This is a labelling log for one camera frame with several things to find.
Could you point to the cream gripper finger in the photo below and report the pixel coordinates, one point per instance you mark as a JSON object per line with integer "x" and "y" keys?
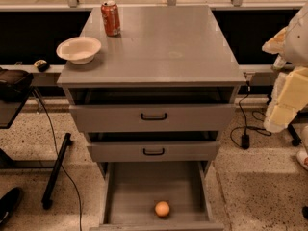
{"x": 288, "y": 97}
{"x": 276, "y": 44}

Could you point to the orange fruit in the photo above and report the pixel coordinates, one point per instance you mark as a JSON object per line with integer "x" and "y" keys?
{"x": 162, "y": 209}

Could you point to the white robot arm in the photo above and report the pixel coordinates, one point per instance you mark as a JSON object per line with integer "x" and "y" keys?
{"x": 296, "y": 42}

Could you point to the grey drawer cabinet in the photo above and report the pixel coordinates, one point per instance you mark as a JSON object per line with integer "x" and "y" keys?
{"x": 158, "y": 47}

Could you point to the grey bottom drawer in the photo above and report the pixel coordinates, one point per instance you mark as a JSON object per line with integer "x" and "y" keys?
{"x": 132, "y": 189}

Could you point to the grey drawer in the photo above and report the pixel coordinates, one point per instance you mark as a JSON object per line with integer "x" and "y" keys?
{"x": 132, "y": 189}
{"x": 153, "y": 146}
{"x": 152, "y": 109}

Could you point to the grey middle drawer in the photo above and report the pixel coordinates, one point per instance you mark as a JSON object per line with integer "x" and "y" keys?
{"x": 153, "y": 146}

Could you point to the grey top drawer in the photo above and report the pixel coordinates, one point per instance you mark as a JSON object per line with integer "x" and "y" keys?
{"x": 152, "y": 109}

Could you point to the clear plastic bottle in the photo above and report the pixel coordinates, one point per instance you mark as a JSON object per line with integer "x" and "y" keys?
{"x": 279, "y": 63}

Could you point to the black wheeled stand leg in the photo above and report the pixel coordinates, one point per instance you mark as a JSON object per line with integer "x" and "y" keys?
{"x": 296, "y": 140}

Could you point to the white red sneaker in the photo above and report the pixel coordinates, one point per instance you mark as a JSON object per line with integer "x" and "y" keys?
{"x": 302, "y": 158}

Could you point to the red soda can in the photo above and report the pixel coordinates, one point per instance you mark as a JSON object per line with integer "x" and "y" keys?
{"x": 110, "y": 15}

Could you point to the white bowl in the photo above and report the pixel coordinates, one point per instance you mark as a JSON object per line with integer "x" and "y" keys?
{"x": 79, "y": 50}

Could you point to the black yellow tape measure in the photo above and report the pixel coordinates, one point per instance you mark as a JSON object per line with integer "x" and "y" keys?
{"x": 41, "y": 65}

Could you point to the black bag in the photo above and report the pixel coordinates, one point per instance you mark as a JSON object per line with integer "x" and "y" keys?
{"x": 14, "y": 84}

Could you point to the black shoe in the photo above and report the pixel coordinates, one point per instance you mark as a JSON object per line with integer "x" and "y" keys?
{"x": 8, "y": 203}

